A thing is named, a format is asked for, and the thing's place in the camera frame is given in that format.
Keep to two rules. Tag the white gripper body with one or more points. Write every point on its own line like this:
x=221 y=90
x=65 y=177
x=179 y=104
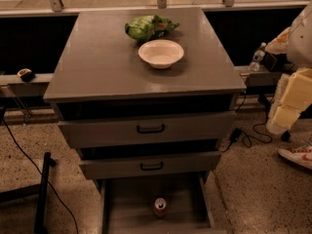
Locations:
x=300 y=44

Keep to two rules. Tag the red coke can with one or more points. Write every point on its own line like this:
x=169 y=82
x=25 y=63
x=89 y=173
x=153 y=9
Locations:
x=160 y=207

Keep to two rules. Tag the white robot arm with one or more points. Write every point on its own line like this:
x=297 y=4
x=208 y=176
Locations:
x=296 y=40

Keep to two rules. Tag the grey middle drawer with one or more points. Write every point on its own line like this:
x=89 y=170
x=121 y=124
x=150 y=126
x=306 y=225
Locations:
x=150 y=165

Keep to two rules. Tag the grey drawer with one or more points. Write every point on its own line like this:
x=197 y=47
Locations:
x=142 y=130
x=127 y=205
x=150 y=165

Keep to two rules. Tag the grey drawer cabinet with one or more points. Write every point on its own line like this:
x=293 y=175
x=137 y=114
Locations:
x=101 y=76

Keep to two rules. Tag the grey bottom drawer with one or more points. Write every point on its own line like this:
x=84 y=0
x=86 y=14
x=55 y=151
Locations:
x=127 y=205

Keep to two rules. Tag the grey top drawer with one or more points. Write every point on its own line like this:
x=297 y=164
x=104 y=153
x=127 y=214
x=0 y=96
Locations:
x=142 y=130

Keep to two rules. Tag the small black box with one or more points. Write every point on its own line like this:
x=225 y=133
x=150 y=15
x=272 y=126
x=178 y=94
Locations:
x=272 y=62

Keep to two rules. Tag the black table leg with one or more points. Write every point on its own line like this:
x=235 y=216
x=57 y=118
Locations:
x=270 y=109

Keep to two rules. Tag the clear water bottle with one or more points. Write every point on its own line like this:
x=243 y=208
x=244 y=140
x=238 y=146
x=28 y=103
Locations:
x=258 y=57

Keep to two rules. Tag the white red sneaker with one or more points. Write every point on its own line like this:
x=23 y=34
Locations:
x=301 y=155

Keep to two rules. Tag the black power adapter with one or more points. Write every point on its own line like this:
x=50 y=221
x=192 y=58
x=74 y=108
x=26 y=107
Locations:
x=235 y=135

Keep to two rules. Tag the white bowl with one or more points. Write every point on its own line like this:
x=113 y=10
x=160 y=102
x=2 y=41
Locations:
x=161 y=54

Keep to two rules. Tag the green chip bag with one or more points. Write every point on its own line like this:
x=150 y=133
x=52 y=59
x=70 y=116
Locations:
x=148 y=28

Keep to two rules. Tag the small black round device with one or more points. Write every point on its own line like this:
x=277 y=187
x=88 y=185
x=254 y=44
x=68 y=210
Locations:
x=26 y=74

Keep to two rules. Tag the black metal stand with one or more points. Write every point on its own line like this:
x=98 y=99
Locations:
x=39 y=189

